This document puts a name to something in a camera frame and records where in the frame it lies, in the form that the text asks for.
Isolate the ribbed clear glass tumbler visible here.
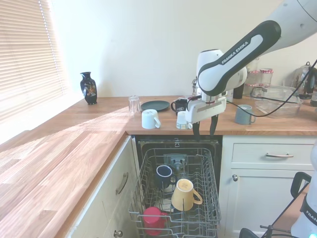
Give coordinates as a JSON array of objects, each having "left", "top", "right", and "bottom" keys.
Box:
[{"left": 128, "top": 95, "right": 142, "bottom": 114}]

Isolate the black floral vase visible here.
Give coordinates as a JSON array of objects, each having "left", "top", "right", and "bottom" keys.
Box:
[{"left": 79, "top": 71, "right": 98, "bottom": 106}]

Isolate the black dishwasher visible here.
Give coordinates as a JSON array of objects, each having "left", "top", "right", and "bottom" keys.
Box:
[{"left": 135, "top": 135, "right": 223, "bottom": 238}]

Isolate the grey blue mug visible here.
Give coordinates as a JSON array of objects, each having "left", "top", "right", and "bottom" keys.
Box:
[{"left": 234, "top": 104, "right": 257, "bottom": 125}]

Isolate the metal drawer bar handle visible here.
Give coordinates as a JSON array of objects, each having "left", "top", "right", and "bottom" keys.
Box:
[{"left": 265, "top": 152, "right": 295, "bottom": 159}]

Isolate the black printed mug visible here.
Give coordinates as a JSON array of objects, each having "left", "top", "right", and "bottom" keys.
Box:
[{"left": 170, "top": 99, "right": 189, "bottom": 116}]

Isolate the white corner base cabinet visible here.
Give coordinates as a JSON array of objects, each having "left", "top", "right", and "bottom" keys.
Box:
[{"left": 66, "top": 135, "right": 140, "bottom": 238}]

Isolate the yellow mug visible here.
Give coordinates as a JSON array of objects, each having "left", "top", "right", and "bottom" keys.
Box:
[{"left": 170, "top": 178, "right": 204, "bottom": 212}]

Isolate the white cabinet door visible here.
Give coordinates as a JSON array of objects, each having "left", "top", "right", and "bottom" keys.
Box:
[{"left": 228, "top": 168, "right": 309, "bottom": 238}]

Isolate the navy blue mug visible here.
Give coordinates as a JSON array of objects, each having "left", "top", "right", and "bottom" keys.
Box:
[{"left": 155, "top": 165, "right": 177, "bottom": 190}]

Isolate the dark green plate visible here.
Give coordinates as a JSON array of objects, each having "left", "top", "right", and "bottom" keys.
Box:
[{"left": 140, "top": 100, "right": 171, "bottom": 112}]

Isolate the black cylindrical cup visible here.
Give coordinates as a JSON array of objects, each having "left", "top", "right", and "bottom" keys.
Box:
[{"left": 232, "top": 85, "right": 245, "bottom": 100}]

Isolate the grey wire dishwasher rack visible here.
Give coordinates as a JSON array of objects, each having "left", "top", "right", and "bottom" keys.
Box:
[{"left": 128, "top": 148, "right": 222, "bottom": 238}]

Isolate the glass kettle black handle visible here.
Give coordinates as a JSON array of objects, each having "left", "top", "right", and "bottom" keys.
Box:
[{"left": 293, "top": 61, "right": 317, "bottom": 100}]

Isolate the red mug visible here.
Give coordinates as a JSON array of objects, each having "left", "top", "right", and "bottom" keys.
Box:
[{"left": 142, "top": 206, "right": 169, "bottom": 236}]

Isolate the small white patterned mug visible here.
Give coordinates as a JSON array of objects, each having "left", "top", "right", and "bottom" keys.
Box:
[{"left": 176, "top": 111, "right": 194, "bottom": 130}]

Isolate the glass jar red checked lid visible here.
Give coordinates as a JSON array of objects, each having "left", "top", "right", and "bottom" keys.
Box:
[
  {"left": 247, "top": 70, "right": 261, "bottom": 85},
  {"left": 259, "top": 68, "right": 274, "bottom": 86},
  {"left": 244, "top": 83, "right": 264, "bottom": 98}
]

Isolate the curved metal cabinet handle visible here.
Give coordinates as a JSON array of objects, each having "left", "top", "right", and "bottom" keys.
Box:
[{"left": 115, "top": 172, "right": 129, "bottom": 195}]

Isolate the cream window blind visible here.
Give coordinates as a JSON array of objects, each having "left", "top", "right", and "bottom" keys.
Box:
[{"left": 0, "top": 0, "right": 69, "bottom": 124}]

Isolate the glass french press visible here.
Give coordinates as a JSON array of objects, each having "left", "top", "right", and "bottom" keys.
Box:
[{"left": 192, "top": 76, "right": 203, "bottom": 99}]

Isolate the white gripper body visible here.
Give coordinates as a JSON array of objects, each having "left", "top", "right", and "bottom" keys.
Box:
[{"left": 185, "top": 96, "right": 227, "bottom": 124}]

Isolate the white drawer front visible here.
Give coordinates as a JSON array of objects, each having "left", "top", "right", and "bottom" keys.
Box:
[{"left": 231, "top": 142, "right": 316, "bottom": 165}]

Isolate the large white mug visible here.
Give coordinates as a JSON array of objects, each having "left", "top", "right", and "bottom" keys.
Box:
[{"left": 141, "top": 110, "right": 161, "bottom": 130}]

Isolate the black camera stand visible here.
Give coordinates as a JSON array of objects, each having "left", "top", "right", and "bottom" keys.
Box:
[{"left": 239, "top": 171, "right": 313, "bottom": 238}]

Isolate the smooth clear drinking glass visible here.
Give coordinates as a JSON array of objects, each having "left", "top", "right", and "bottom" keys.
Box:
[{"left": 171, "top": 158, "right": 189, "bottom": 179}]

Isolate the black cable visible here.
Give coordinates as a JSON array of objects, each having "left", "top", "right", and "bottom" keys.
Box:
[{"left": 225, "top": 59, "right": 317, "bottom": 118}]

